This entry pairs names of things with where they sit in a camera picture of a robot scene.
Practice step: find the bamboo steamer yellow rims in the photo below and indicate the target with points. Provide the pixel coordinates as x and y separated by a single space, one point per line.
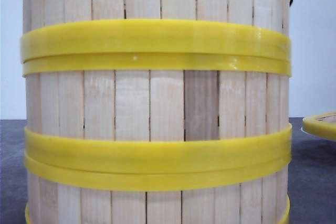
262 200
148 116

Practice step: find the steamer lid yellow rim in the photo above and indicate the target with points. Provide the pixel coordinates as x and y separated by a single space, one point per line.
322 125

